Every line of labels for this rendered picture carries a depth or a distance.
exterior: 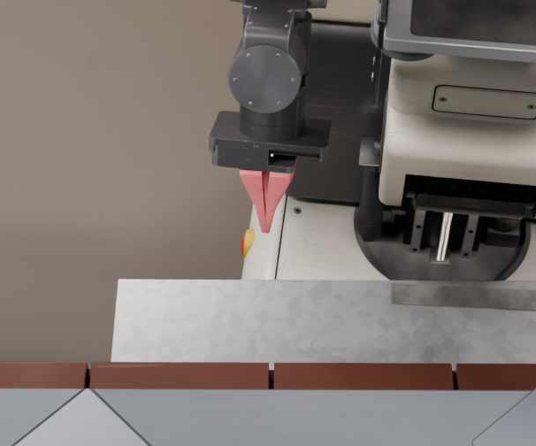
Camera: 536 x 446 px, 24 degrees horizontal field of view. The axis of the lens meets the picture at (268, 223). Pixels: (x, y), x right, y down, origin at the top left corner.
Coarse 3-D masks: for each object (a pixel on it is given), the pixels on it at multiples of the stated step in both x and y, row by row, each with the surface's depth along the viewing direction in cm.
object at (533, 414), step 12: (528, 396) 122; (516, 408) 121; (528, 408) 121; (504, 420) 120; (516, 420) 120; (528, 420) 120; (492, 432) 120; (504, 432) 120; (516, 432) 120; (528, 432) 120; (516, 444) 119; (528, 444) 119
